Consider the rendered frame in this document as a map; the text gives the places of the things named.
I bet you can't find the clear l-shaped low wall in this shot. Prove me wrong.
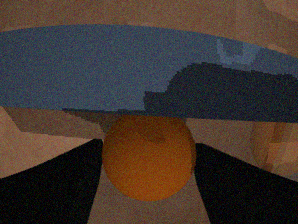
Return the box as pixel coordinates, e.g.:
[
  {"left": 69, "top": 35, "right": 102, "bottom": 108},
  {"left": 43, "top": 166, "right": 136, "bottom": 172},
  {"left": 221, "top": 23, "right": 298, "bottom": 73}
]
[{"left": 281, "top": 172, "right": 298, "bottom": 181}]

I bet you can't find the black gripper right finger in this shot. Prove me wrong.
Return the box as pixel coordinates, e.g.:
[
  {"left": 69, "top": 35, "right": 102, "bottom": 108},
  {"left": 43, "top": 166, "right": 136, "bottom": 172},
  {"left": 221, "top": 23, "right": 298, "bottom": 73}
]
[{"left": 193, "top": 144, "right": 298, "bottom": 224}]

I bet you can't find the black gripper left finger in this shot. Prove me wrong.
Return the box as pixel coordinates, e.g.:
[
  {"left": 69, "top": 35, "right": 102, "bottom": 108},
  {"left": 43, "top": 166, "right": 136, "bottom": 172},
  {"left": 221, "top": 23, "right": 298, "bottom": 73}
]
[{"left": 0, "top": 139, "right": 104, "bottom": 224}]

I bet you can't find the brown ball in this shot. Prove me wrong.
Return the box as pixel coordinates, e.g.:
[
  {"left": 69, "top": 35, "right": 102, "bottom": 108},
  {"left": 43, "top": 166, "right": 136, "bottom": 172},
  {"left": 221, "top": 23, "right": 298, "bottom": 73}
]
[{"left": 101, "top": 115, "right": 197, "bottom": 201}]

